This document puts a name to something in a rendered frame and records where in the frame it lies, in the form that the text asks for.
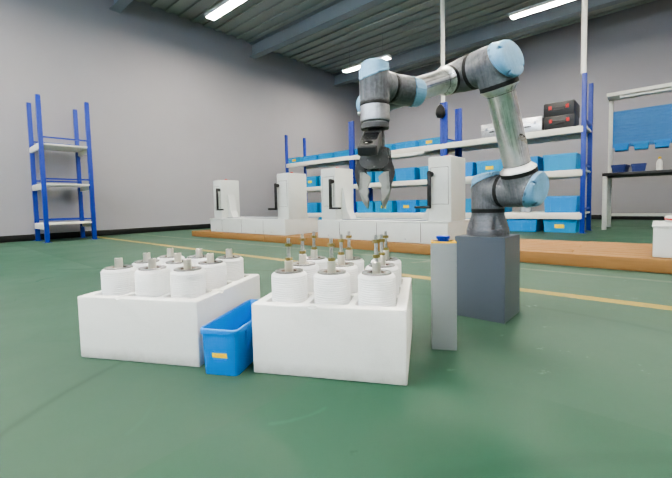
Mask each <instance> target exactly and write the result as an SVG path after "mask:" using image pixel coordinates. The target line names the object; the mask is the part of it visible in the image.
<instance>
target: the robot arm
mask: <svg viewBox="0 0 672 478"><path fill-rule="evenodd" d="M523 66H524V57H523V54H522V52H521V50H520V48H519V47H518V45H517V44H515V43H514V42H513V41H511V40H508V39H504V40H500V41H498V42H493V43H491V44H490V45H488V46H486V47H483V48H481V49H479V50H476V51H474V52H472V53H469V54H467V55H465V56H463V57H461V58H459V59H457V60H455V61H453V62H451V63H449V64H447V65H444V66H441V67H440V68H438V69H437V71H435V72H431V73H428V74H424V75H421V76H417V77H415V76H408V75H403V74H398V73H394V72H391V71H389V70H390V68H389V62H388V61H387V60H386V59H383V58H370V59H367V60H365V61H363V62H362V63H361V64H360V70H359V93H360V95H359V97H358V98H357V101H356V108H357V111H358V116H360V123H361V130H362V131H364V133H363V135H362V137H361V139H360V142H359V144H358V146H357V152H358V156H360V159H359V160H358V159H357V160H356V162H357V163H356V167H355V179H356V182H357V186H358V189H359V192H360V196H361V199H362V201H363V203H364V205H365V207H366V208H367V209H369V202H370V200H369V198H368V195H369V189H368V187H369V184H370V182H371V177H370V176H369V175H368V174H367V172H380V171H383V173H382V174H381V175H379V177H378V178H379V182H380V183H381V187H382V188H381V194H382V199H381V205H382V209H383V208H385V206H386V205H387V203H388V200H389V197H390V192H391V188H392V182H393V179H394V175H395V168H394V165H393V162H392V158H391V150H390V149H389V147H385V134H384V131H385V130H388V129H389V122H390V111H392V110H394V109H397V108H400V107H404V106H408V107H418V106H420V105H421V104H422V103H423V102H424V100H425V99H428V98H432V97H435V96H438V95H443V96H448V95H451V94H455V93H460V92H467V91H472V90H476V89H479V90H480V94H481V95H482V96H484V97H486V98H487V101H488V106H489V110H490V114H491V118H492V123H493V127H494V131H495V135H496V139H497V144H498V148H499V152H500V156H501V160H502V165H503V169H502V170H501V171H493V172H486V173H481V174H478V175H475V176H474V177H473V178H472V180H471V217H470V220H469V223H468V226H467V229H466V235H468V236H478V237H502V236H510V229H509V226H508V223H507V220H506V217H505V207H525V208H528V207H536V206H539V205H541V204H542V203H543V202H544V200H545V199H546V197H547V194H548V191H549V178H548V175H547V174H546V173H545V172H543V171H538V166H537V164H536V163H534V162H532V161H531V158H530V154H529V149H528V145H527V140H526V135H525V131H524V126H523V122H522V117H521V112H520V108H519V103H518V99H517V94H516V86H517V84H518V83H519V77H518V76H519V75H520V74H521V73H522V72H523V70H524V67H523Z"/></svg>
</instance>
